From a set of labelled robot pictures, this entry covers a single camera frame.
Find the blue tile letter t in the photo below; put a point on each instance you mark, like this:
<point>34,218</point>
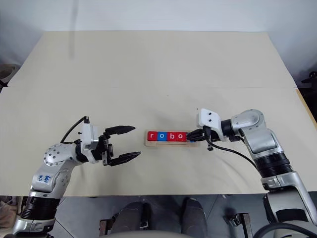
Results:
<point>192,141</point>

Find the wooden letter tray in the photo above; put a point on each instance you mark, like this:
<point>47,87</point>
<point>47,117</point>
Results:
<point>168,144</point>

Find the dark rounded shape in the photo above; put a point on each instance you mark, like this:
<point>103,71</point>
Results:
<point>195,215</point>
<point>131,218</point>

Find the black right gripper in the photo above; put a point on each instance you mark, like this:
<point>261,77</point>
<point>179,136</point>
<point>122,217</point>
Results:
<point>208,136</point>

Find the red tile letter o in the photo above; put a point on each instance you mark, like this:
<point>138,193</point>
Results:
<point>178,138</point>

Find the blue tile letter o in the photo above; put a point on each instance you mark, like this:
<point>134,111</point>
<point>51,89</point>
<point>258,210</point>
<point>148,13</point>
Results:
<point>159,138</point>

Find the red tile letter r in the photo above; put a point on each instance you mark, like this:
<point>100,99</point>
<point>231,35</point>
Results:
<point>149,138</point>

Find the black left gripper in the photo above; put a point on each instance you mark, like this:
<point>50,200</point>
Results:
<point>105,148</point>

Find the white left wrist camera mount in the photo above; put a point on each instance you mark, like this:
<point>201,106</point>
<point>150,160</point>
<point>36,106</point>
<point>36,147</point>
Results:
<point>86,134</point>

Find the beige round stool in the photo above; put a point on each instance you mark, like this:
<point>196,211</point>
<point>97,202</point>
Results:
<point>8,70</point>

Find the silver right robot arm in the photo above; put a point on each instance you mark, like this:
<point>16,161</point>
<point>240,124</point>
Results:
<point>262,141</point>

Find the black stand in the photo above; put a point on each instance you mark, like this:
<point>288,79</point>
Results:
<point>310,79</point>

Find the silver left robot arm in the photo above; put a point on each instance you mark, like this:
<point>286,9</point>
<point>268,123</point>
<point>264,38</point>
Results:
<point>57,156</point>

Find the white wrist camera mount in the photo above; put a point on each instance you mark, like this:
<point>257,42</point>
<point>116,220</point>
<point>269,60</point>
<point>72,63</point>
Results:
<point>86,134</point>
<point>208,116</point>

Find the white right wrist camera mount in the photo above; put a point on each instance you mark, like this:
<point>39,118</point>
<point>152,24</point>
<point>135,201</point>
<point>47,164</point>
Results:
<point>208,116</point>

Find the red tile letter b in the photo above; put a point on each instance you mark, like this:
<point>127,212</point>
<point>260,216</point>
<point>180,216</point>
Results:
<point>169,138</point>

